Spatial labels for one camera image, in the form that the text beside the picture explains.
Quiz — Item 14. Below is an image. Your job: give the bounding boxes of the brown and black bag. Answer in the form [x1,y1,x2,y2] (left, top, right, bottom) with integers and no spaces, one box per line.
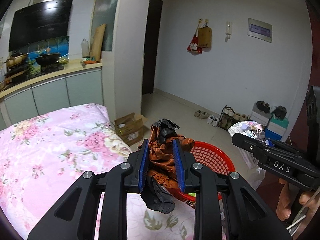
[140,119,195,214]

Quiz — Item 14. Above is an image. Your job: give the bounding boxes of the white plastic bag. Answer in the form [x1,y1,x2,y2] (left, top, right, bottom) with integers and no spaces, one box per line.
[227,120,265,190]

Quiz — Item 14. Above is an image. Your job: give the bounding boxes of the person's right hand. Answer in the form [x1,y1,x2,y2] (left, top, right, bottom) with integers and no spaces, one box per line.
[276,178,320,237]

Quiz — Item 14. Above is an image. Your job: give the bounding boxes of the stacked shoe boxes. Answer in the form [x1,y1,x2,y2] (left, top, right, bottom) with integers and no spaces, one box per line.
[250,102,289,140]

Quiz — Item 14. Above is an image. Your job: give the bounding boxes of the red plastic mesh basket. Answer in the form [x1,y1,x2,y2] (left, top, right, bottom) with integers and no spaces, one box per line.
[166,141,235,209]

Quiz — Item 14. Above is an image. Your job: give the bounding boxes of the cardboard box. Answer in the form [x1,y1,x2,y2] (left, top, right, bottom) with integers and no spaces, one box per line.
[114,113,148,146]

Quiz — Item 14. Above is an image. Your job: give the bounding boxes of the black shoe rack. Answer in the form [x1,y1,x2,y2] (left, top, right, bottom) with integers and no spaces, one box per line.
[217,106,249,130]

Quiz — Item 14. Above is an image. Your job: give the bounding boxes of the pink floral quilt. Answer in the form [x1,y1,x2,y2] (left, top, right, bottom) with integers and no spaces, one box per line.
[0,102,227,240]

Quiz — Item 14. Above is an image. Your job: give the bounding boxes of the red hanging ornament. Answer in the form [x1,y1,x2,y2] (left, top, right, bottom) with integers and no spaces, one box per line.
[187,19,202,55]

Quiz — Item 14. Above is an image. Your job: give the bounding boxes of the wooden cutting board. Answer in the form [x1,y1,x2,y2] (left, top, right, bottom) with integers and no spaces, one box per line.
[91,23,106,62]

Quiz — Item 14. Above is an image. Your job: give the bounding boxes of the white plastic jug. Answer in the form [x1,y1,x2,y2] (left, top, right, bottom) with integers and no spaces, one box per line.
[81,38,90,58]

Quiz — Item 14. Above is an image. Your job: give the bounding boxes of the brown hanging paper bag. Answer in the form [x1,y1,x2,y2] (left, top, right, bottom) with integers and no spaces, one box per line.
[198,19,212,49]

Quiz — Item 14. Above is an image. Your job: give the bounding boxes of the black wok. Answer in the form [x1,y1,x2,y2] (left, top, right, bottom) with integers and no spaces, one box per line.
[35,53,61,66]

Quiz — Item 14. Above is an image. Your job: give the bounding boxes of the white intercom phone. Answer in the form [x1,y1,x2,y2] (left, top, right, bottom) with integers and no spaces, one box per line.
[225,21,233,42]

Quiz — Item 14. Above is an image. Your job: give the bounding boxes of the golden pan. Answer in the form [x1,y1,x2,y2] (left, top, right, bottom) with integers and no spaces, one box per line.
[5,53,28,69]

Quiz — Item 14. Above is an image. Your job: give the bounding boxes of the black range hood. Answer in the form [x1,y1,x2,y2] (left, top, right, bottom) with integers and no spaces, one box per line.
[8,0,73,52]

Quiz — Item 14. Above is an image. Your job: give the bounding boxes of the white cable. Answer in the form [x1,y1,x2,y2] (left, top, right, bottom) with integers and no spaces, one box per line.
[286,187,320,230]

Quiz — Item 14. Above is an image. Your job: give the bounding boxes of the grey wall panel box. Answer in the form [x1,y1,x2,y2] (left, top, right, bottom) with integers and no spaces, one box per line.
[247,18,273,43]

